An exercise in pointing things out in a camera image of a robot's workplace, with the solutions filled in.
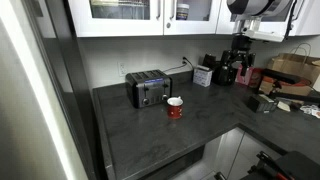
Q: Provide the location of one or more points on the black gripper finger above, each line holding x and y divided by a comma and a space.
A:
227, 61
245, 66

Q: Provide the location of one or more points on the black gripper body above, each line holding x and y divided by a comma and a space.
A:
241, 43

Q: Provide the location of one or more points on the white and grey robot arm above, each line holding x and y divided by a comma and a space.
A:
256, 6

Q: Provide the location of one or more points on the red cup with white dots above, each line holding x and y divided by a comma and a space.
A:
174, 110

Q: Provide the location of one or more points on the pink box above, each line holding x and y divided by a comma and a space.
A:
255, 77

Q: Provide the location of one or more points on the black coffee machine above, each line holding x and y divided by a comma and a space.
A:
217, 75

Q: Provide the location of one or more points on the white printed carton box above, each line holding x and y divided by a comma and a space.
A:
202, 76

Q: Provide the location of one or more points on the black device with red rim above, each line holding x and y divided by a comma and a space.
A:
283, 76

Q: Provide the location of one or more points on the small black box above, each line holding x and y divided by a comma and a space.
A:
260, 103

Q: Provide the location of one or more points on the brown paper bag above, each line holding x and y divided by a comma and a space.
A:
295, 66

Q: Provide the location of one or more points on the white paper piece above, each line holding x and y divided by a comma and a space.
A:
283, 106

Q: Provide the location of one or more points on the long black bar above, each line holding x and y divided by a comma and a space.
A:
296, 97

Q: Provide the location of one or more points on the jar with dark label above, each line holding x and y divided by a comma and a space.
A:
182, 11

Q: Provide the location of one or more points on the small white packets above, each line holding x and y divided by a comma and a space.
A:
311, 110

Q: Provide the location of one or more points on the black four-slot toaster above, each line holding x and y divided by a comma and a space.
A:
148, 88

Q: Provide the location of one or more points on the black and red equipment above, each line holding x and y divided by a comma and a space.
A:
293, 166

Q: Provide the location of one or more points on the grey refrigerator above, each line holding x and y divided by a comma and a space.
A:
30, 100

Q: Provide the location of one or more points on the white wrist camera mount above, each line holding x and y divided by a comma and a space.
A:
265, 31

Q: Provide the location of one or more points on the white wall outlet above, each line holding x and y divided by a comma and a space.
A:
122, 68

